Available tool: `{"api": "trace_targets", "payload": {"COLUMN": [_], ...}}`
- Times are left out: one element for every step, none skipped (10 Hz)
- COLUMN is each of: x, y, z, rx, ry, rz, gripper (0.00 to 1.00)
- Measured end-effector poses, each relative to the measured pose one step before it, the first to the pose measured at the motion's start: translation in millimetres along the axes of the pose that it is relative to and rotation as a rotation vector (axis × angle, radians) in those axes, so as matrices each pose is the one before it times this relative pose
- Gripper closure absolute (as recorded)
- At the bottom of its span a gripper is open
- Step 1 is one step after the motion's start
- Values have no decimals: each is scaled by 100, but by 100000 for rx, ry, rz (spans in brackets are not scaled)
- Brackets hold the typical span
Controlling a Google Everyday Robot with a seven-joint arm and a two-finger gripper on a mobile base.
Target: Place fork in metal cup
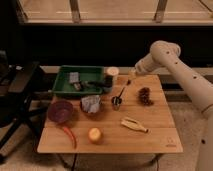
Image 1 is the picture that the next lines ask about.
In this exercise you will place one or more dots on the red chili pepper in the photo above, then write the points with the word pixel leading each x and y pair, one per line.
pixel 70 135

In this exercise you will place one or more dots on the crumpled grey foil packet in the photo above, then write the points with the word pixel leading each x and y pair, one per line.
pixel 91 104

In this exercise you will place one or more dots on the yellow orange fruit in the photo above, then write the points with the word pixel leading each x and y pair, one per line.
pixel 95 135

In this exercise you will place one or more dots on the green plastic tray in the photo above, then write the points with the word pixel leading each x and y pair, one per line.
pixel 63 88

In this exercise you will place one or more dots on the white cylindrical cup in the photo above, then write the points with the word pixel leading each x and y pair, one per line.
pixel 113 72

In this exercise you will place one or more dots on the yellow banana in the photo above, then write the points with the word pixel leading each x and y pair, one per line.
pixel 133 124

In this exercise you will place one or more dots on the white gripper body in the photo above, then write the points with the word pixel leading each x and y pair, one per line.
pixel 132 74

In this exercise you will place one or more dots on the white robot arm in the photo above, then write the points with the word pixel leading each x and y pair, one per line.
pixel 199 90

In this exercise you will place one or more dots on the purple bowl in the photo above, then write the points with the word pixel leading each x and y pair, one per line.
pixel 60 111

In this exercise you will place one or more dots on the small metal cup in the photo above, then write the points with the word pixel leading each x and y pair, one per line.
pixel 116 102

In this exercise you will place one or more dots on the black tool in tray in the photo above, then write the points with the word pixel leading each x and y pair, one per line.
pixel 94 84

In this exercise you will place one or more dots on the grey block in tray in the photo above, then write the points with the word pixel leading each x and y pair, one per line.
pixel 74 77

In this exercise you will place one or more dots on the wooden folding table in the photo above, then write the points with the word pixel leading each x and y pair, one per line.
pixel 162 135

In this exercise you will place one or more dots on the black office chair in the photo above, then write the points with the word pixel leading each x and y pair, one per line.
pixel 16 94

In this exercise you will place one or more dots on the brown pine cone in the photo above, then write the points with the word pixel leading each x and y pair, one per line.
pixel 144 96

